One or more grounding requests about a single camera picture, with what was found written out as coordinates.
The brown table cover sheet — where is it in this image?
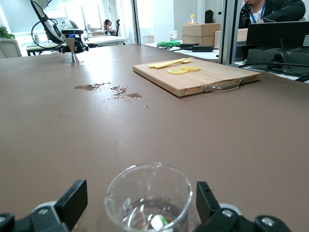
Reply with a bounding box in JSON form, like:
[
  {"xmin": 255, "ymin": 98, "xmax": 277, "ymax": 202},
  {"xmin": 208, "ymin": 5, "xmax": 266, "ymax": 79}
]
[{"xmin": 0, "ymin": 43, "xmax": 309, "ymax": 232}]

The green cloth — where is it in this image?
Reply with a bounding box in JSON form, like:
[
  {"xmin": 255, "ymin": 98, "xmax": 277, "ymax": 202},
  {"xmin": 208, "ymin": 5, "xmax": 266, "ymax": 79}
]
[{"xmin": 156, "ymin": 40, "xmax": 182, "ymax": 48}]

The lemon slice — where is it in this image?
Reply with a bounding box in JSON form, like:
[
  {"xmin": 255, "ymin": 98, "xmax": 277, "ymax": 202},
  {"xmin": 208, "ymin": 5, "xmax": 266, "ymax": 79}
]
[
  {"xmin": 167, "ymin": 68, "xmax": 189, "ymax": 75},
  {"xmin": 180, "ymin": 65, "xmax": 201, "ymax": 73}
]

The black power adapter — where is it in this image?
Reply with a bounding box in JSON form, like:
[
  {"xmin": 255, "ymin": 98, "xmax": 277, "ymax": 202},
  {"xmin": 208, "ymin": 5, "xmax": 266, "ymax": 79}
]
[{"xmin": 191, "ymin": 44, "xmax": 214, "ymax": 53}]

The yellow plastic fork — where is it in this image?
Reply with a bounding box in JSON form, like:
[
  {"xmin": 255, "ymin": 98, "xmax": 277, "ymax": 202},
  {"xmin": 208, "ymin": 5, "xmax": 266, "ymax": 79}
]
[{"xmin": 154, "ymin": 57, "xmax": 195, "ymax": 70}]

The steel double cone jigger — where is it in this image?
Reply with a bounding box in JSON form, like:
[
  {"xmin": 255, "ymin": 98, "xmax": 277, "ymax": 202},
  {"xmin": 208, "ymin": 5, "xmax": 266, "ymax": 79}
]
[{"xmin": 65, "ymin": 37, "xmax": 81, "ymax": 64}]

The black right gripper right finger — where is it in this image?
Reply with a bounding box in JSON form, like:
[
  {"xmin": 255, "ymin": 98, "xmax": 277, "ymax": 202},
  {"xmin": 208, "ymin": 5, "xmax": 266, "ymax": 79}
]
[{"xmin": 192, "ymin": 181, "xmax": 293, "ymax": 232}]

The spilled liquid puddle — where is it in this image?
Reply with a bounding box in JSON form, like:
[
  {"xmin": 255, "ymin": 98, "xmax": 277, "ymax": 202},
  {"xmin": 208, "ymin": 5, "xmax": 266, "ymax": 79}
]
[
  {"xmin": 110, "ymin": 85, "xmax": 143, "ymax": 101},
  {"xmin": 72, "ymin": 82, "xmax": 112, "ymax": 91}
]

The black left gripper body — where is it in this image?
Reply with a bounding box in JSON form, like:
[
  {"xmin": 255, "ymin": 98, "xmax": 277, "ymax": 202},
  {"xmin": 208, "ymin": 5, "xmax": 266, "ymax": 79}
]
[{"xmin": 61, "ymin": 34, "xmax": 84, "ymax": 47}]

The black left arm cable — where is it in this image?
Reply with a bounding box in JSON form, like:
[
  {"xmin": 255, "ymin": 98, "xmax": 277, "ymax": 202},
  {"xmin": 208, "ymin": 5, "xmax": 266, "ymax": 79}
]
[{"xmin": 30, "ymin": 18, "xmax": 67, "ymax": 49}]

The black equipment box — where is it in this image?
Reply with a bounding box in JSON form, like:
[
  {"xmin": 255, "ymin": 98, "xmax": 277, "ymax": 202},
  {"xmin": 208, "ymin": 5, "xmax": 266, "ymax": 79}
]
[{"xmin": 245, "ymin": 45, "xmax": 309, "ymax": 73}]

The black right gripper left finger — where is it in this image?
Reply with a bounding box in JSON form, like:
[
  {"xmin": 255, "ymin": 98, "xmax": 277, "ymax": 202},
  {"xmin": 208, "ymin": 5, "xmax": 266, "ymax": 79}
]
[{"xmin": 0, "ymin": 179, "xmax": 88, "ymax": 232}]

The white chair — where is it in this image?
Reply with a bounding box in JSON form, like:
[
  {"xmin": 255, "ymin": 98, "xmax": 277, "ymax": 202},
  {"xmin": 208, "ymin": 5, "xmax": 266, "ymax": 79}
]
[{"xmin": 0, "ymin": 38, "xmax": 23, "ymax": 59}]

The orange drink bottle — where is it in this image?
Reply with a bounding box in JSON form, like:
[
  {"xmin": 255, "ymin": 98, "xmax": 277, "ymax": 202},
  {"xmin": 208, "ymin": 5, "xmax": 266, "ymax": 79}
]
[{"xmin": 186, "ymin": 14, "xmax": 199, "ymax": 26}]

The clear glass measuring cup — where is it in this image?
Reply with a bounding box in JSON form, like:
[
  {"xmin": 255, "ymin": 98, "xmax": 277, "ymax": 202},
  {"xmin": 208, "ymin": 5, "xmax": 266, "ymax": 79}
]
[{"xmin": 104, "ymin": 162, "xmax": 194, "ymax": 232}]

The person in dark jacket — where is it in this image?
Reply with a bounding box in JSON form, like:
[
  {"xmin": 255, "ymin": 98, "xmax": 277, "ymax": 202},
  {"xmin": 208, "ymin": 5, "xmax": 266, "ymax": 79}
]
[{"xmin": 238, "ymin": 0, "xmax": 308, "ymax": 25}]

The aluminium frame post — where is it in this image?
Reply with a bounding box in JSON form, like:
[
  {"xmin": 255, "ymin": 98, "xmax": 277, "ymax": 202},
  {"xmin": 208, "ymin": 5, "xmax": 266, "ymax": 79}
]
[{"xmin": 218, "ymin": 0, "xmax": 240, "ymax": 66}]

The green potted plant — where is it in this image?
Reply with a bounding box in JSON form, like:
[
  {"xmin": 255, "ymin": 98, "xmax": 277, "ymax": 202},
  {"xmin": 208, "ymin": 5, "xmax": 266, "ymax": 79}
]
[{"xmin": 0, "ymin": 25, "xmax": 15, "ymax": 40}]

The wooden cutting board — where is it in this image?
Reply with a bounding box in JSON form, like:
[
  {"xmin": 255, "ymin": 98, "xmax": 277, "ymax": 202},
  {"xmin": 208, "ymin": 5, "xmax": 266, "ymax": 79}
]
[{"xmin": 132, "ymin": 58, "xmax": 262, "ymax": 98}]

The seated person white shirt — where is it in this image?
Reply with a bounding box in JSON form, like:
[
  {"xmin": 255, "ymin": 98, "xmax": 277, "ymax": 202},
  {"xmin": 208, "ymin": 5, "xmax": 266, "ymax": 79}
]
[{"xmin": 103, "ymin": 18, "xmax": 118, "ymax": 37}]

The white office desk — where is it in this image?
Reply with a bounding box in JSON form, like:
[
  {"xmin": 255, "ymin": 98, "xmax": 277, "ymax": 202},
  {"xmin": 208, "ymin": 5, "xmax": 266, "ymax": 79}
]
[{"xmin": 83, "ymin": 35, "xmax": 130, "ymax": 47}]

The black monitor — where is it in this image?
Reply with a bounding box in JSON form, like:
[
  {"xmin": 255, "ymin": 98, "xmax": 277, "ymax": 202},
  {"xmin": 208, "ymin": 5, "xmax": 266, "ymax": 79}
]
[{"xmin": 246, "ymin": 21, "xmax": 309, "ymax": 47}]

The black office chair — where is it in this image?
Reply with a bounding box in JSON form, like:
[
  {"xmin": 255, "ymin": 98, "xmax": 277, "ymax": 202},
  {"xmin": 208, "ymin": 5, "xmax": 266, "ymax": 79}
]
[{"xmin": 114, "ymin": 19, "xmax": 122, "ymax": 37}]

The cardboard box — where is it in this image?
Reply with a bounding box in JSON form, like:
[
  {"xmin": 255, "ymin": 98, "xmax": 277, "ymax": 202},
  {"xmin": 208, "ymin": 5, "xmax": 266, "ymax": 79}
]
[
  {"xmin": 182, "ymin": 35, "xmax": 216, "ymax": 47},
  {"xmin": 214, "ymin": 28, "xmax": 250, "ymax": 49},
  {"xmin": 182, "ymin": 23, "xmax": 222, "ymax": 38}
]

